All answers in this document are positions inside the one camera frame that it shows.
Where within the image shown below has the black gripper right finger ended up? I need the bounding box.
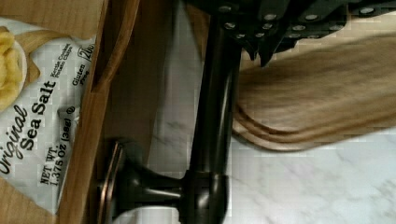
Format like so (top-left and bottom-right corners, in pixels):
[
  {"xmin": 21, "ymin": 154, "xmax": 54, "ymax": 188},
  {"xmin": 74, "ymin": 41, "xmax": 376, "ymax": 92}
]
[{"xmin": 257, "ymin": 0, "xmax": 395, "ymax": 66}]

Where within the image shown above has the wooden drawer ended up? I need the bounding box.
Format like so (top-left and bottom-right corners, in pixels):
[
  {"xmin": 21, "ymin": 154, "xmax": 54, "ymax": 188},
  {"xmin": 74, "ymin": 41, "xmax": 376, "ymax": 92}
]
[{"xmin": 1, "ymin": 0, "xmax": 241, "ymax": 224}]

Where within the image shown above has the wooden cutting board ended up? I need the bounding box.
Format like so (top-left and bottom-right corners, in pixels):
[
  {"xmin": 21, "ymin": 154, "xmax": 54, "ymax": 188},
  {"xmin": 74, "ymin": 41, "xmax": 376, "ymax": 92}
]
[{"xmin": 186, "ymin": 3, "xmax": 395, "ymax": 151}]

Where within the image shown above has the white potato chips bag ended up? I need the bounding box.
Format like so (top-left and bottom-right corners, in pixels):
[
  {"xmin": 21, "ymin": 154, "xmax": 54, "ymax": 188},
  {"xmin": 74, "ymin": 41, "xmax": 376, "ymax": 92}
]
[{"xmin": 1, "ymin": 18, "xmax": 95, "ymax": 214}]

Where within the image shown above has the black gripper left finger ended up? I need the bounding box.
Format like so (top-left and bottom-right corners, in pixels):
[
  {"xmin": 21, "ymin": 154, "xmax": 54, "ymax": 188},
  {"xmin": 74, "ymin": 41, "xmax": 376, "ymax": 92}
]
[{"xmin": 184, "ymin": 0, "xmax": 265, "ymax": 60}]

